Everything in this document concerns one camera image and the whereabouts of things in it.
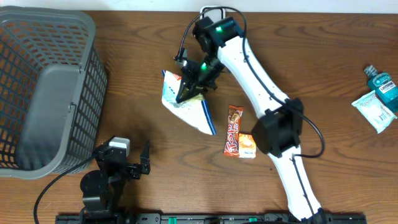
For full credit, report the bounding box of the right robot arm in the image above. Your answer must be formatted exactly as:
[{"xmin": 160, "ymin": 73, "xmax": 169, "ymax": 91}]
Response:
[{"xmin": 175, "ymin": 16, "xmax": 328, "ymax": 223}]

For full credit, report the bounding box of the white barcode scanner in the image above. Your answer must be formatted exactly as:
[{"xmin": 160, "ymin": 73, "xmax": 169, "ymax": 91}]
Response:
[{"xmin": 200, "ymin": 6, "xmax": 226, "ymax": 22}]

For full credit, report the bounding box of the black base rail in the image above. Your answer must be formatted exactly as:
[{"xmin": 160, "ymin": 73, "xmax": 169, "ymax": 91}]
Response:
[{"xmin": 55, "ymin": 213, "xmax": 368, "ymax": 224}]

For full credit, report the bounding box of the small orange snack packet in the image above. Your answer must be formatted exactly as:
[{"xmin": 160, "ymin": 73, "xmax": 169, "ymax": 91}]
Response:
[{"xmin": 238, "ymin": 133, "xmax": 257, "ymax": 159}]

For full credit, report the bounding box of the green white paper label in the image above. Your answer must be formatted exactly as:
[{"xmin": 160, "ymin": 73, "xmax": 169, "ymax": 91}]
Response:
[{"xmin": 352, "ymin": 90, "xmax": 397, "ymax": 134}]

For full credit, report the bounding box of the cream snack bag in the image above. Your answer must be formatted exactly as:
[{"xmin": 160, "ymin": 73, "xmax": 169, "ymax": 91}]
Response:
[{"xmin": 161, "ymin": 70, "xmax": 216, "ymax": 135}]

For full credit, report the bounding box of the blue mouthwash bottle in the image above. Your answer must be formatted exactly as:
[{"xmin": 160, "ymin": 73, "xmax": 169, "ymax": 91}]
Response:
[{"xmin": 364, "ymin": 65, "xmax": 397, "ymax": 113}]

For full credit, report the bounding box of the grey plastic shopping basket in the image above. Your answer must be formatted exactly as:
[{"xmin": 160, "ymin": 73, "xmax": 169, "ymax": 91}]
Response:
[{"xmin": 1, "ymin": 6, "xmax": 108, "ymax": 179}]

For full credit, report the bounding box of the orange chocolate bar wrapper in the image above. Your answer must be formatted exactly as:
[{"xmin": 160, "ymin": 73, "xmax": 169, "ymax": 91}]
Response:
[{"xmin": 224, "ymin": 105, "xmax": 244, "ymax": 157}]

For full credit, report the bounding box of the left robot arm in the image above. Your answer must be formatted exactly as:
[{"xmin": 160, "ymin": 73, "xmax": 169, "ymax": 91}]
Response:
[{"xmin": 79, "ymin": 141, "xmax": 150, "ymax": 224}]

